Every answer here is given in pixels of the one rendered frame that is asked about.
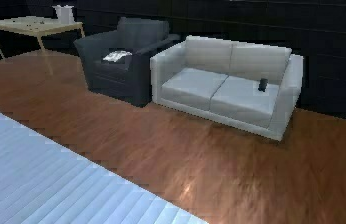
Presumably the white two-seat sofa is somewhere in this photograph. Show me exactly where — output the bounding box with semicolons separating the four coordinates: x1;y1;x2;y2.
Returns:
149;34;305;142

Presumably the white newspaper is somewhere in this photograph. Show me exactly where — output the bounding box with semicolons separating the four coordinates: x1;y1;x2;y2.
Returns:
102;49;133;63

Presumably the dark grey armchair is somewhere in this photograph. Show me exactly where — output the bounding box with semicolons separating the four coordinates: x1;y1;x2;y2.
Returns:
73;16;181;108

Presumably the black remote control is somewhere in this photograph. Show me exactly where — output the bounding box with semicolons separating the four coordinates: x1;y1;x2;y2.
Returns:
257;77;269;93

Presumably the white box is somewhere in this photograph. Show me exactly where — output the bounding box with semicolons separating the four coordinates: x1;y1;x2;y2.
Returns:
52;4;76;25

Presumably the pale wooden table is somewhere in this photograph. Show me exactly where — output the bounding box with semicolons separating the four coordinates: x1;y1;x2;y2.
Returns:
0;15;86;76

